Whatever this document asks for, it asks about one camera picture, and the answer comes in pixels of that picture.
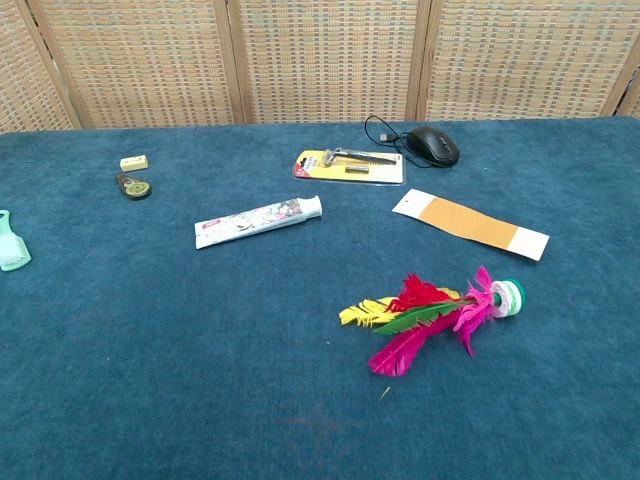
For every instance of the woven wicker folding screen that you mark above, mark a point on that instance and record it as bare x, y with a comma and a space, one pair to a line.
325, 60

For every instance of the white toothpaste tube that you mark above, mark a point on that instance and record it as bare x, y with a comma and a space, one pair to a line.
250, 223

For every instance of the razor in yellow blister pack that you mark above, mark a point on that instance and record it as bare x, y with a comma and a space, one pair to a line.
350, 167

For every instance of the white card with tan sandpaper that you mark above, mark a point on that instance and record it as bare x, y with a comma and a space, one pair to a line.
465, 222

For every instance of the dark correction tape dispenser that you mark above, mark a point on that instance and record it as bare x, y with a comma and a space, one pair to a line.
135, 188

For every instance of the blue carpet table cover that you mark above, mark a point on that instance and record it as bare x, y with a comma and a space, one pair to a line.
150, 350

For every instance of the colourful feather shuttlecock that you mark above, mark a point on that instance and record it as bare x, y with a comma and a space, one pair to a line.
425, 320

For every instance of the mint green plastic brush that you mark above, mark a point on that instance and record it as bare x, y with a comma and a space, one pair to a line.
13, 252

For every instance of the cream rectangular eraser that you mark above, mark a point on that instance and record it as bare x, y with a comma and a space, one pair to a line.
134, 163

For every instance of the black computer mouse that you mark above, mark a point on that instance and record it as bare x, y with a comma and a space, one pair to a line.
434, 145

